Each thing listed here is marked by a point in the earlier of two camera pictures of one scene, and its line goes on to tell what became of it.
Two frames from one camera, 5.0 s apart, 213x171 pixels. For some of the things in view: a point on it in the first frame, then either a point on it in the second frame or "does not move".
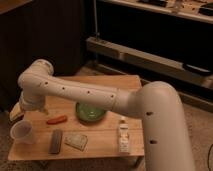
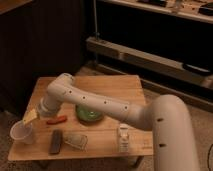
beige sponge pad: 77,141 does not move
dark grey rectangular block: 55,141 does not move
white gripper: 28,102 -> 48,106
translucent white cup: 22,131 does not move
